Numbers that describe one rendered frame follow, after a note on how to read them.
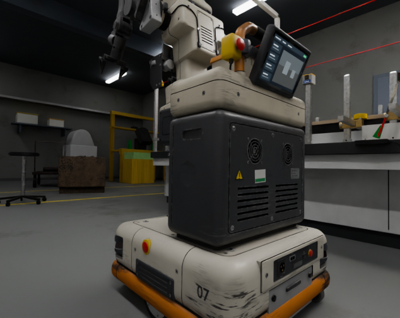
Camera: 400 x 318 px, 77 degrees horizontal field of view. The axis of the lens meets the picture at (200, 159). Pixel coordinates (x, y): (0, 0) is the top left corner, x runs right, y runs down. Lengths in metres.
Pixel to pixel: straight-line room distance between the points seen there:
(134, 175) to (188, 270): 6.47
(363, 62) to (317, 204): 3.89
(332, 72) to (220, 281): 5.41
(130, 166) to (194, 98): 6.42
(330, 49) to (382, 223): 4.40
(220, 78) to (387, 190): 1.61
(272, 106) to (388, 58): 4.78
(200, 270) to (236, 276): 0.10
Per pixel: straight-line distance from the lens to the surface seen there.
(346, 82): 2.02
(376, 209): 2.13
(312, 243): 1.02
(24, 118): 8.63
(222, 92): 0.73
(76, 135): 7.82
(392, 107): 1.62
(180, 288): 0.81
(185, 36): 1.24
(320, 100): 5.76
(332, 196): 2.20
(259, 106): 0.85
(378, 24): 5.91
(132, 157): 7.16
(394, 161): 1.90
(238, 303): 0.71
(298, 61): 1.00
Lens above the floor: 0.52
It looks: 2 degrees up
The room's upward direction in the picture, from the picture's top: 1 degrees clockwise
